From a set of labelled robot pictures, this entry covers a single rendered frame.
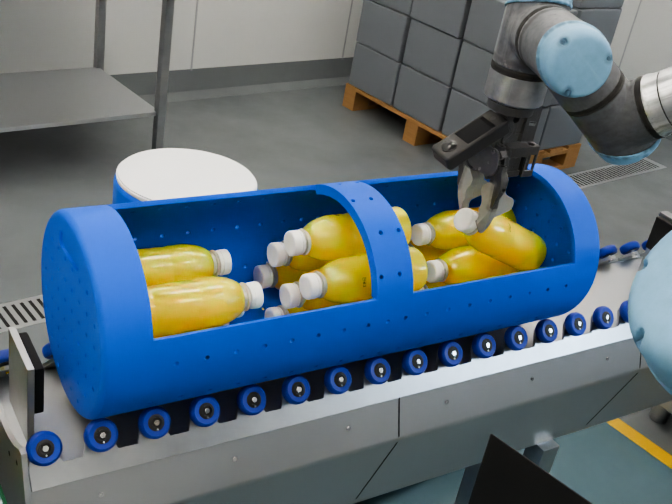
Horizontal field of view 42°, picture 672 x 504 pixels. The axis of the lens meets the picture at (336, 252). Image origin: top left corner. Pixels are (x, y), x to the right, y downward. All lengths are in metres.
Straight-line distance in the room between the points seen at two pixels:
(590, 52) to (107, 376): 0.73
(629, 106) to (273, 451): 0.71
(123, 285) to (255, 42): 4.42
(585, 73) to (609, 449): 2.05
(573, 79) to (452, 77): 3.69
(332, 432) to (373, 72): 4.03
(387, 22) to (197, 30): 1.08
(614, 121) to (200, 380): 0.66
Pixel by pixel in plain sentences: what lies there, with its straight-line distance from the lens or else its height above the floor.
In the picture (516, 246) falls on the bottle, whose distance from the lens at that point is 1.49.
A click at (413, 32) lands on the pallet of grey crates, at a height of 0.60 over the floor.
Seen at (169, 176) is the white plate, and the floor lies 1.04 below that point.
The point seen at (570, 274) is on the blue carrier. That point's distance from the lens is 1.54.
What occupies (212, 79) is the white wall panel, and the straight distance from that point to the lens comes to 5.36.
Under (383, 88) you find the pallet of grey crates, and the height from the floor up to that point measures 0.22.
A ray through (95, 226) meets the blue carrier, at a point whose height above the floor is 1.23.
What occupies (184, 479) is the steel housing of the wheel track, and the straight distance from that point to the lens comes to 1.32.
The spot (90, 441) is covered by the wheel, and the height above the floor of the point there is 0.96.
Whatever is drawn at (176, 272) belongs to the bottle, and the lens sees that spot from 1.29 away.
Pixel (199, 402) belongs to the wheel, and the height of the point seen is 0.98.
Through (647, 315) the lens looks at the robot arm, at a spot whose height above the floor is 1.46.
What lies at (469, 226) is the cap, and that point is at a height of 1.19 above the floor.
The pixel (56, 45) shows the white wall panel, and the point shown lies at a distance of 4.85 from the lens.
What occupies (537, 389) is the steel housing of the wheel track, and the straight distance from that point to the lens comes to 1.69.
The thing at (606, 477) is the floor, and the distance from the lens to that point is 2.99.
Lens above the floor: 1.78
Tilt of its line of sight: 28 degrees down
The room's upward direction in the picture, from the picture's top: 11 degrees clockwise
